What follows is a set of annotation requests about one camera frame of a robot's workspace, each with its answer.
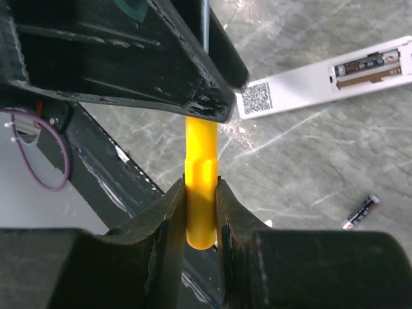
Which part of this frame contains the yellow handled screwdriver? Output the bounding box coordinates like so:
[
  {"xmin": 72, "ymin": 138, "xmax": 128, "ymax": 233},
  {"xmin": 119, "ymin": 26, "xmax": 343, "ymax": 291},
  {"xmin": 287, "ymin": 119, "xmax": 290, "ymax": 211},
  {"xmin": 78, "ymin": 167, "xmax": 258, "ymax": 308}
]
[{"xmin": 184, "ymin": 117, "xmax": 218, "ymax": 250}]

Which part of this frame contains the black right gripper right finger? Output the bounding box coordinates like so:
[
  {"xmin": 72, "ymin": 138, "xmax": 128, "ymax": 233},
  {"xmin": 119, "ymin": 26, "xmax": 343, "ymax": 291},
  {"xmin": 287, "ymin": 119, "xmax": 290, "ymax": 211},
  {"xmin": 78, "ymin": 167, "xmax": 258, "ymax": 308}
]
[{"xmin": 216, "ymin": 180, "xmax": 411, "ymax": 308}]

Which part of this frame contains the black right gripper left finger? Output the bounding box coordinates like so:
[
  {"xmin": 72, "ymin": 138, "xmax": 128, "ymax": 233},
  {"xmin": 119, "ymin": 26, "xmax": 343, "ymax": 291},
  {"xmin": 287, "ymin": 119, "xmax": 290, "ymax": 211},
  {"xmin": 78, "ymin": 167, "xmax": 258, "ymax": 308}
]
[{"xmin": 1, "ymin": 180, "xmax": 186, "ymax": 308}]

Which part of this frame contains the battery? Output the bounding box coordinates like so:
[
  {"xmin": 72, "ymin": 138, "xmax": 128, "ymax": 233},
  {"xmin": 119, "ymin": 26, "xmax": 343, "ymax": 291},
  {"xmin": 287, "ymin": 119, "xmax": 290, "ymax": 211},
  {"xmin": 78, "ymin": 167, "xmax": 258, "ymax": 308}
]
[
  {"xmin": 342, "ymin": 194, "xmax": 382, "ymax": 230},
  {"xmin": 334, "ymin": 50, "xmax": 400, "ymax": 77}
]

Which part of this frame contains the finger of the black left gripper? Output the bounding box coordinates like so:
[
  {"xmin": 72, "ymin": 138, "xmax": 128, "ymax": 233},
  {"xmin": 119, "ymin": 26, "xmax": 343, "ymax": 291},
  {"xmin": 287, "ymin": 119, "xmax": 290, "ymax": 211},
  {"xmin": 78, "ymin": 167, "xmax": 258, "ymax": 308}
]
[
  {"xmin": 171, "ymin": 0, "xmax": 249, "ymax": 89},
  {"xmin": 1, "ymin": 1, "xmax": 235, "ymax": 123}
]

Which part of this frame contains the white remote control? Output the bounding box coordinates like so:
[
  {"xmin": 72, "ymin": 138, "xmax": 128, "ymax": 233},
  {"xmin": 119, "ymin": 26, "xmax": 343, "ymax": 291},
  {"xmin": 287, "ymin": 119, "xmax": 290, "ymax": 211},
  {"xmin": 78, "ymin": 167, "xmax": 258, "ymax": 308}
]
[{"xmin": 236, "ymin": 36, "xmax": 411, "ymax": 119}]

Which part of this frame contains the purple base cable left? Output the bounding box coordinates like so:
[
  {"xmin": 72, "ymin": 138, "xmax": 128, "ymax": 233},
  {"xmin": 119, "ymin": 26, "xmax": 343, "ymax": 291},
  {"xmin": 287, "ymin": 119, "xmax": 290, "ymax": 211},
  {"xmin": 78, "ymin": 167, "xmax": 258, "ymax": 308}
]
[{"xmin": 0, "ymin": 108, "xmax": 71, "ymax": 192}]

